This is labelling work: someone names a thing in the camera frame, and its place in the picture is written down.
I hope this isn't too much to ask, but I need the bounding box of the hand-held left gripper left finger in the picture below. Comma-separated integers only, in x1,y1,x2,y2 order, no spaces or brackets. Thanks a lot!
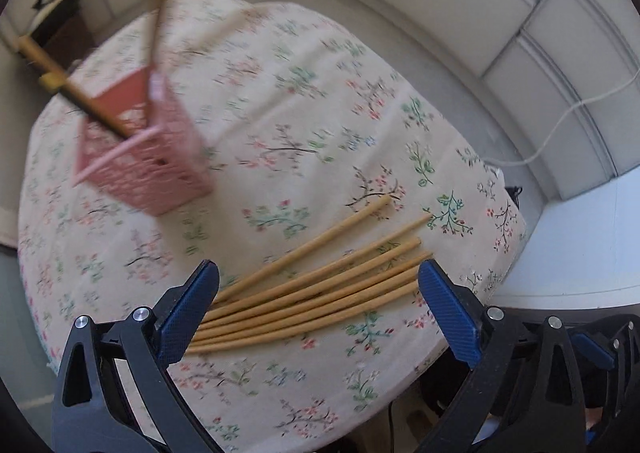
52,260,221,453

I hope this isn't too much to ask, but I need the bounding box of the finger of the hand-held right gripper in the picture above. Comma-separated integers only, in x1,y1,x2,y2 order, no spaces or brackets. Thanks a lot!
570,328,617,370
602,314,640,416

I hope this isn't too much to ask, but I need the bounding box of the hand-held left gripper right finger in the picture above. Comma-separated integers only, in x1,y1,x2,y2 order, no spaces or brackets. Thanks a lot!
417,260,586,453

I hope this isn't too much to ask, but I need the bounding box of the pile of wooden chopsticks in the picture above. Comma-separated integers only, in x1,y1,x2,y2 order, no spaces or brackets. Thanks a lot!
187,194,435,355

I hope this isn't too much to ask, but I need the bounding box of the pink perforated utensil basket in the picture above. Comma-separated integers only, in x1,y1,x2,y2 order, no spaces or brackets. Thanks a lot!
70,69,216,218

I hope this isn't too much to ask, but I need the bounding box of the dark chopstick with gold band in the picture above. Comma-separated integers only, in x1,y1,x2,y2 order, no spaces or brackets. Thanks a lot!
17,35,132,138

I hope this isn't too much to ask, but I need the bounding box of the white flat panel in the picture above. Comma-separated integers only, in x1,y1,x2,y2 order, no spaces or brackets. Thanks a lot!
487,173,640,315

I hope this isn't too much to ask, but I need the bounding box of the floral tablecloth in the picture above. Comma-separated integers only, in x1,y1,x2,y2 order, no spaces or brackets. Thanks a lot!
17,0,528,453

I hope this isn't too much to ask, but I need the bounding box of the dark brown bin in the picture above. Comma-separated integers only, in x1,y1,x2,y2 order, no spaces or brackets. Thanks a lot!
30,3,101,51

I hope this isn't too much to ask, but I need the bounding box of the black cable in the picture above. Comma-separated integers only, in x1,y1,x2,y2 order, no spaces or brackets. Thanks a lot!
386,398,402,453

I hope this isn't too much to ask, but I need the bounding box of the white power cable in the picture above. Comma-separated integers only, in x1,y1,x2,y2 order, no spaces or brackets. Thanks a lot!
482,78,640,168

